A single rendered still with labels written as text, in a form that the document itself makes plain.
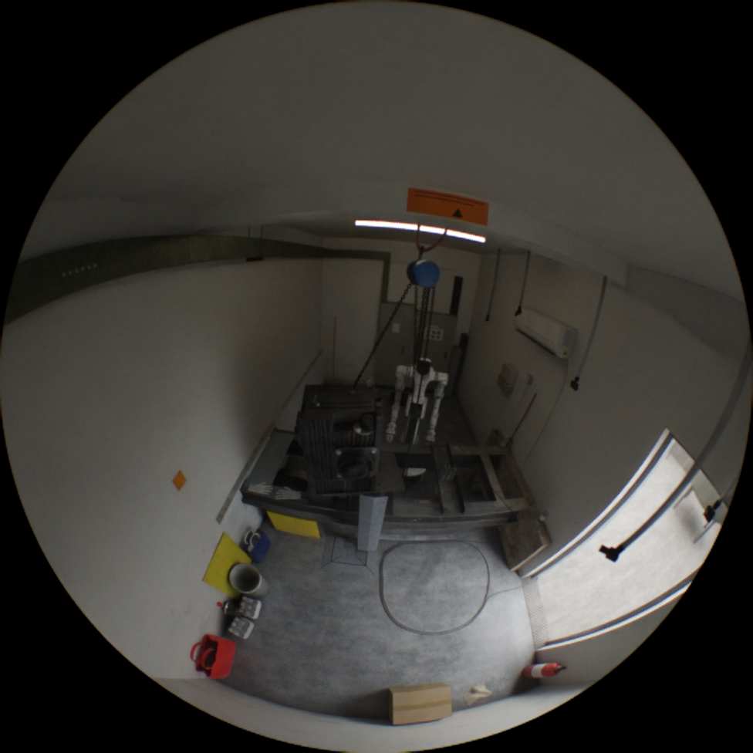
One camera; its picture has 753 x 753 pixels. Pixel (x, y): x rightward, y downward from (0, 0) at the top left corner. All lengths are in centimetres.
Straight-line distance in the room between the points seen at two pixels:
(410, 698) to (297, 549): 179
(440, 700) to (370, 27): 286
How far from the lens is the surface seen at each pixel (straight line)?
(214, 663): 240
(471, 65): 56
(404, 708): 233
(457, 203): 129
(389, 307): 422
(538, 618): 304
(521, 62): 55
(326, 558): 260
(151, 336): 146
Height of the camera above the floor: 246
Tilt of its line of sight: 27 degrees down
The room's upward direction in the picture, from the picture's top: 5 degrees clockwise
